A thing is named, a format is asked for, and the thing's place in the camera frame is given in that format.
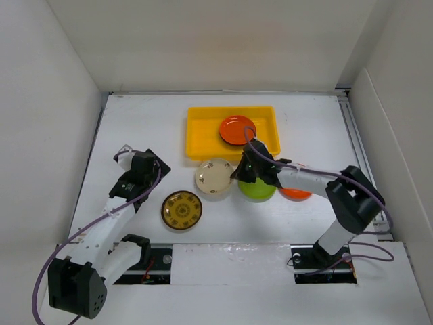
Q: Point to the yellow patterned plate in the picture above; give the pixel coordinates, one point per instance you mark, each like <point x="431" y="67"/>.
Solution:
<point x="181" y="210"/>

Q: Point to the green plate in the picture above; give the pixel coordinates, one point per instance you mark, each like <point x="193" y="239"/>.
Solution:
<point x="257" y="191"/>

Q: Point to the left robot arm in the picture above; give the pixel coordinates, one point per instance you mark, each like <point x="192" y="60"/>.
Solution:
<point x="101" y="252"/>

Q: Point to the front mounting rail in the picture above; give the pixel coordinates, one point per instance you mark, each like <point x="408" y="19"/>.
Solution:
<point x="235" y="265"/>

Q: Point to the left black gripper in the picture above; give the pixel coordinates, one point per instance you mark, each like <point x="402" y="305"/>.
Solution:
<point x="164" y="169"/>

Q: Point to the orange plate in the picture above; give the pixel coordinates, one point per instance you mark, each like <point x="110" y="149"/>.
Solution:
<point x="295" y="194"/>
<point x="237" y="126"/>

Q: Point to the cream plate with drawings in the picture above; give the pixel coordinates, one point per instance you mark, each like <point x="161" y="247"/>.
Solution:
<point x="214" y="176"/>

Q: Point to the yellow plastic bin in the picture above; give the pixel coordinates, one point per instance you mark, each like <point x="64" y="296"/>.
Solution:
<point x="202" y="135"/>

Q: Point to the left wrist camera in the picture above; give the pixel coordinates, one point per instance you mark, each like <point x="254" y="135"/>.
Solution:
<point x="124" y="157"/>

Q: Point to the aluminium rail right side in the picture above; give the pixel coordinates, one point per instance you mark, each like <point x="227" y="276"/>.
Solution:
<point x="353" y="133"/>

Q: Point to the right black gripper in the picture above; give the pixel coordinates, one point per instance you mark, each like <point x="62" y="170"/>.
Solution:
<point x="239" y="175"/>

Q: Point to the black plate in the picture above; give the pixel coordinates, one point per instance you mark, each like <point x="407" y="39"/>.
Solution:
<point x="234" y="141"/>

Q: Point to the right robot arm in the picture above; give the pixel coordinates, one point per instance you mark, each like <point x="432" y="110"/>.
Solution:
<point x="353" y="198"/>

